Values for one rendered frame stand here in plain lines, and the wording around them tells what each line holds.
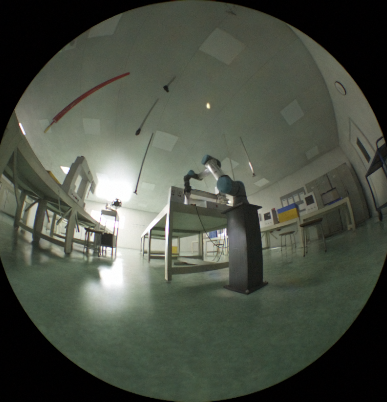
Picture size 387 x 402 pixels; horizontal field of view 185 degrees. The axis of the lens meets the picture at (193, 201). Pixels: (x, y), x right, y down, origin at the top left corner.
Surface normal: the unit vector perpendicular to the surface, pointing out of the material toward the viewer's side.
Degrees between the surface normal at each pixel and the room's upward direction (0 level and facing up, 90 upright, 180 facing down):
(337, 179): 90
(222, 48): 180
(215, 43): 180
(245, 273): 90
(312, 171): 90
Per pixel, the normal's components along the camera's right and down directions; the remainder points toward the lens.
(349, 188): -0.88, -0.17
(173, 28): 0.00, 0.92
